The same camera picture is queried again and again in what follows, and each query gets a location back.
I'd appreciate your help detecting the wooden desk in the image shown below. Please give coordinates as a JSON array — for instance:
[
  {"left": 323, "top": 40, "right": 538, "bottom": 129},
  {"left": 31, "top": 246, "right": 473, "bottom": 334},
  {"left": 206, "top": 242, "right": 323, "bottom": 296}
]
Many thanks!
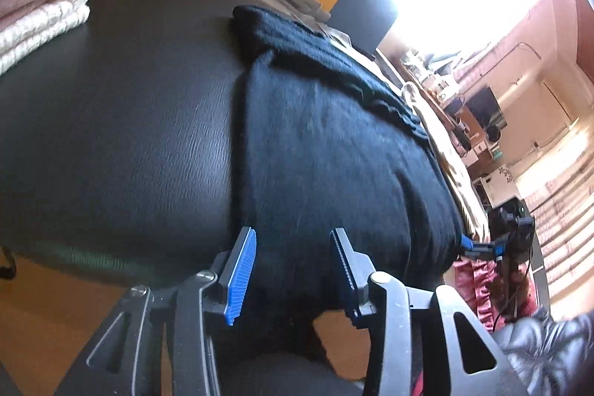
[{"left": 399, "top": 53, "right": 469, "bottom": 132}]

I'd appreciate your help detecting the beige knit sweater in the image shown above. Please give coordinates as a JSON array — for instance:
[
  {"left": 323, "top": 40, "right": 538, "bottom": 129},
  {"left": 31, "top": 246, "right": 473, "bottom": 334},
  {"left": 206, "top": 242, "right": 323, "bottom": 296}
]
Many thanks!
[{"left": 404, "top": 81, "right": 488, "bottom": 243}]

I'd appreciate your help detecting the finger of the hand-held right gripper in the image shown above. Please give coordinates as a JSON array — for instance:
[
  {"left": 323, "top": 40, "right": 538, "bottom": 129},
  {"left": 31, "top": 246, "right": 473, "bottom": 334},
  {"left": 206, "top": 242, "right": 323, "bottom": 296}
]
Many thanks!
[{"left": 459, "top": 236, "right": 499, "bottom": 261}]

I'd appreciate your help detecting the beige patterned curtain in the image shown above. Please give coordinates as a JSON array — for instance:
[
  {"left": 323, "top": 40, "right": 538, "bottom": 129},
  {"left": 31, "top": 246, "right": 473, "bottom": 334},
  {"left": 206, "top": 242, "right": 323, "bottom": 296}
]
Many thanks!
[{"left": 524, "top": 131, "right": 594, "bottom": 318}]

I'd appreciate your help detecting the black monitor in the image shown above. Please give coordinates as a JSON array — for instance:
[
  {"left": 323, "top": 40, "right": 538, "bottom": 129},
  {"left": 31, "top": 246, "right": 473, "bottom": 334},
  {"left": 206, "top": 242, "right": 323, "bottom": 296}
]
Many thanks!
[{"left": 469, "top": 87, "right": 504, "bottom": 128}]

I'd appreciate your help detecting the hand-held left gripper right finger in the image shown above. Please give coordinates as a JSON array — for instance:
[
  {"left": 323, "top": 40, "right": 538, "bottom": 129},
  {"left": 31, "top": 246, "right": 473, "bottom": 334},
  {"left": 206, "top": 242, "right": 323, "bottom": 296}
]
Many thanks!
[{"left": 329, "top": 228, "right": 530, "bottom": 396}]

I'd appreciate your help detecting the white shelf unit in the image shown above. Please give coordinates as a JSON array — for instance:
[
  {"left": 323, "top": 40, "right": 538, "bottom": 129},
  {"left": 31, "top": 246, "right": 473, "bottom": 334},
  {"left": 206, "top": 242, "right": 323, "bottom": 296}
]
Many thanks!
[{"left": 473, "top": 164, "right": 516, "bottom": 211}]

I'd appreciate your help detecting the pink ruffled bed blanket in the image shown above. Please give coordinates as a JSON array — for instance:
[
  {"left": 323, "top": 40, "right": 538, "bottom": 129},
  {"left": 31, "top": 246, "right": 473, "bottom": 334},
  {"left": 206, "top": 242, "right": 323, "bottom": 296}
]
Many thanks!
[{"left": 452, "top": 259, "right": 534, "bottom": 332}]

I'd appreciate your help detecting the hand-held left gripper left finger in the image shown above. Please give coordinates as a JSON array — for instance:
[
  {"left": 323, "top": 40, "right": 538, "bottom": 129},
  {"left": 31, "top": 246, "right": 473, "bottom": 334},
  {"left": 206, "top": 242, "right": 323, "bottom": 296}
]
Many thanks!
[{"left": 53, "top": 226, "right": 257, "bottom": 396}]

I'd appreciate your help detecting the black knit sweater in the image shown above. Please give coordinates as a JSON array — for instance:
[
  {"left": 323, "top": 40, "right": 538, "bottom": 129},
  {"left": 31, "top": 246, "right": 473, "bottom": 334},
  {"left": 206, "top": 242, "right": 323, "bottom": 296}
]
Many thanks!
[{"left": 229, "top": 4, "right": 465, "bottom": 378}]

